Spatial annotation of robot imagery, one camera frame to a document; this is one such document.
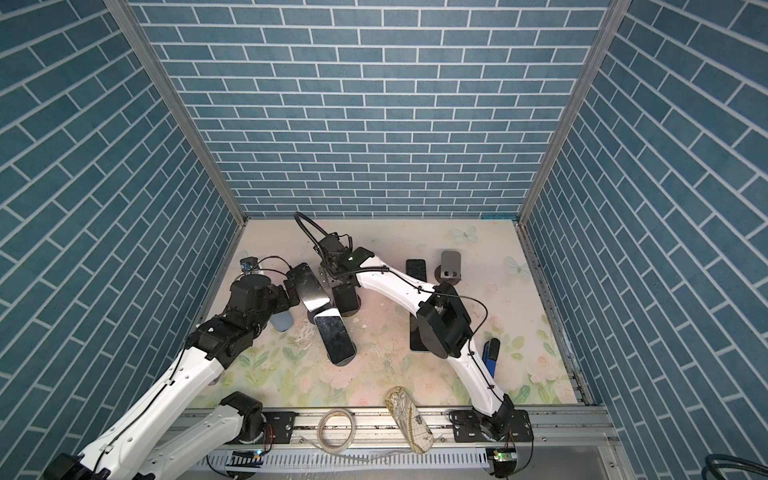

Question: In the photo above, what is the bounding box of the black phone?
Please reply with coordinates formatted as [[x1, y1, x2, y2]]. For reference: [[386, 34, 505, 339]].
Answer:
[[405, 259, 427, 282], [331, 284, 361, 317]]

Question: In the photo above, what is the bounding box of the purple-edged phone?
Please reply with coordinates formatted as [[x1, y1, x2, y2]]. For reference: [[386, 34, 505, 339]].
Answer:
[[314, 308, 355, 355]]

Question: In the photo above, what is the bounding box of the teal-edged phone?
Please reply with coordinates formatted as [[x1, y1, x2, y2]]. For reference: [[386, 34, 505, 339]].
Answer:
[[409, 315, 428, 352]]

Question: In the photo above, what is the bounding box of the wood-base grey phone stand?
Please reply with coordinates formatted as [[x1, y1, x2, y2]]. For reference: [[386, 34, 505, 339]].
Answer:
[[434, 250, 462, 285]]

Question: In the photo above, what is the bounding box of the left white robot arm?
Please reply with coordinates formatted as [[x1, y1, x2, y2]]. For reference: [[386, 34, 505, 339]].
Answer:
[[43, 273, 299, 479]]

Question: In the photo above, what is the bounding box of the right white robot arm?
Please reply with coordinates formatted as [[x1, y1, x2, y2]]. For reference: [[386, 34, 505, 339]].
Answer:
[[321, 254, 534, 442]]

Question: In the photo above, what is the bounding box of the blue glasses case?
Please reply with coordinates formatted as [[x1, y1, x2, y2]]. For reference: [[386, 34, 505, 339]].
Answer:
[[269, 310, 294, 332]]

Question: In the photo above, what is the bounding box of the blue black remote device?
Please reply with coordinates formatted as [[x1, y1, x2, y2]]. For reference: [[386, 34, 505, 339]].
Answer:
[[482, 338, 501, 377]]

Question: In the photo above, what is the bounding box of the patterned cloth pouch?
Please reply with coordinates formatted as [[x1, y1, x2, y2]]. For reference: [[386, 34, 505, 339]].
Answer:
[[384, 386, 435, 454]]

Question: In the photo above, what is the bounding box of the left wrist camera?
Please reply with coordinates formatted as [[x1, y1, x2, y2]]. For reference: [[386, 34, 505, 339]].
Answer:
[[239, 256, 259, 275]]

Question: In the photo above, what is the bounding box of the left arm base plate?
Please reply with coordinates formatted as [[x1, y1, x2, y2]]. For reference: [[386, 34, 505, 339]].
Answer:
[[262, 410, 299, 447]]

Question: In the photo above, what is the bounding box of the coiled white cable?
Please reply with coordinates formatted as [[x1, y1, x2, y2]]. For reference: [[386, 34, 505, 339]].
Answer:
[[316, 409, 358, 455]]

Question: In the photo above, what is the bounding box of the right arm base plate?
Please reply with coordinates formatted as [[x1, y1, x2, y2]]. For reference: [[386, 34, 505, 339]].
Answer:
[[447, 409, 534, 443]]

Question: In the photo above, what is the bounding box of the aluminium front rail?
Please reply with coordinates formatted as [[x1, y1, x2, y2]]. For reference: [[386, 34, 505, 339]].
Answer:
[[107, 405, 631, 480]]

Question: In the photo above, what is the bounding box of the black cable bottom right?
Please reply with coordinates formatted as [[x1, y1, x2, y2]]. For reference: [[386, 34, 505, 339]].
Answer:
[[701, 454, 768, 480]]

